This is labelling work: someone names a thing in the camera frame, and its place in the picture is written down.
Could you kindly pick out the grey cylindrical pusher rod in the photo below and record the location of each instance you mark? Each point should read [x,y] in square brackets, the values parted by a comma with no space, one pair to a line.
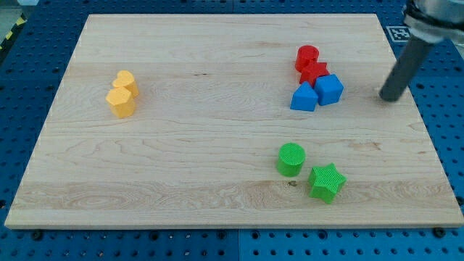
[405,68]

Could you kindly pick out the red star block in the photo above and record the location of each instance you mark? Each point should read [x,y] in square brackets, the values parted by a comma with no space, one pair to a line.
[312,72]

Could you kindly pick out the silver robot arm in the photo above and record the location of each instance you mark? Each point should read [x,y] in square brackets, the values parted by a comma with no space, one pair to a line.
[430,22]

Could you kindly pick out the blue cube block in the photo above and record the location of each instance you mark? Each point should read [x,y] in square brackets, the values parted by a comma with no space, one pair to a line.
[329,89]

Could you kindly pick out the green star block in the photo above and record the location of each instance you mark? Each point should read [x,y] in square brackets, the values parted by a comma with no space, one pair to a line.
[325,182]

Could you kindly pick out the white fiducial marker tag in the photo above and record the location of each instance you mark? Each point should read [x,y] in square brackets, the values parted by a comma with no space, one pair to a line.
[398,34]

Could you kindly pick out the red cylinder block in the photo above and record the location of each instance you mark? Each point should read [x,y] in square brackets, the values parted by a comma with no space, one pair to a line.
[306,55]

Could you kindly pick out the blue triangle block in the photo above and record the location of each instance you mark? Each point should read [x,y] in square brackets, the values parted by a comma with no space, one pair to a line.
[304,98]

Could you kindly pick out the green cylinder block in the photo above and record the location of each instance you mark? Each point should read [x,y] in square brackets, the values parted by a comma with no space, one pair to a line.
[291,157]

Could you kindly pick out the wooden board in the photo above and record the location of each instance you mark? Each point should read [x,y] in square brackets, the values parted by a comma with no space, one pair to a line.
[213,110]

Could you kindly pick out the yellow heart block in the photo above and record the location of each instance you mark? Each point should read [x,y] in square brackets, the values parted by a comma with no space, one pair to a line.
[125,79]

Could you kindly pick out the yellow hexagon block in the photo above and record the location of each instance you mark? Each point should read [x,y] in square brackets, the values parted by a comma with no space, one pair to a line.
[121,102]

